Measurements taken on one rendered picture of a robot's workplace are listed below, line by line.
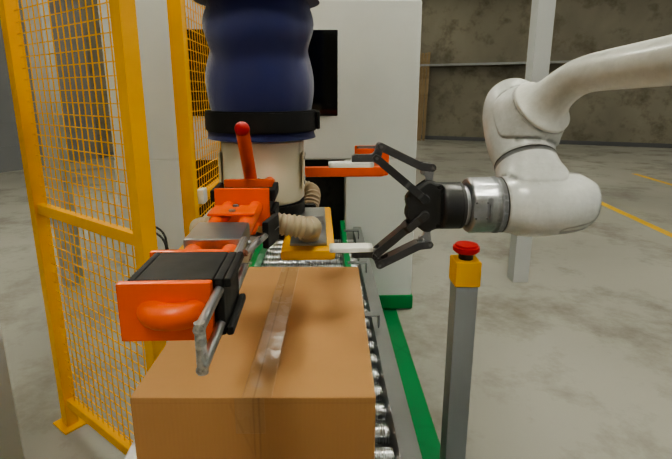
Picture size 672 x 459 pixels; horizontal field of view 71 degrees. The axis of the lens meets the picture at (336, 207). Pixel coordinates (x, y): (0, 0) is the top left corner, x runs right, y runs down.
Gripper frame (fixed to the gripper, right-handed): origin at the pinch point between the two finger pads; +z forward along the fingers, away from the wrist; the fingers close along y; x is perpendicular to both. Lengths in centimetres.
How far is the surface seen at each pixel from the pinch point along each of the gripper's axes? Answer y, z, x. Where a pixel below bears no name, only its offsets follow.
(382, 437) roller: 72, -13, 36
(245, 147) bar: -9.5, 13.9, 0.7
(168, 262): -2.8, 15.6, -33.6
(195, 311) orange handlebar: -0.7, 11.9, -39.2
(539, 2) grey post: -81, -147, 267
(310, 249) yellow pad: 10.1, 4.5, 9.7
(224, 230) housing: -2.2, 13.3, -21.0
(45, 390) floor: 122, 141, 140
